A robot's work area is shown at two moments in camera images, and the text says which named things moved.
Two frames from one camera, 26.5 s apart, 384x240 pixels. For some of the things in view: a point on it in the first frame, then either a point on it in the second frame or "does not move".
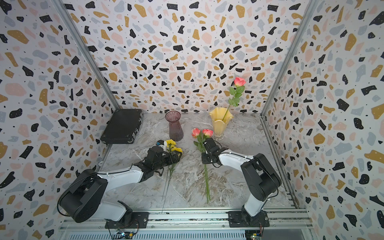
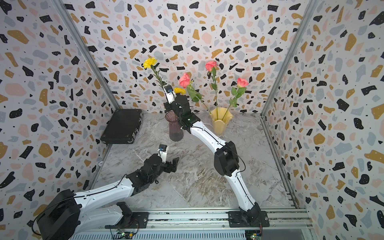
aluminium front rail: [215, 220] does not move
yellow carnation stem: [174, 149] to [177, 90]
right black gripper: [203, 157] to [167, 107]
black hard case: [122, 127] does not move
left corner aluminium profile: [71, 27] does not move
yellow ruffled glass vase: [220, 117] does not move
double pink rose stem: [201, 135] to [185, 81]
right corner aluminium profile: [308, 16] does not move
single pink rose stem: [237, 92] does not move
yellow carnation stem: [169, 143] to [151, 62]
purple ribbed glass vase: [176, 133] does not move
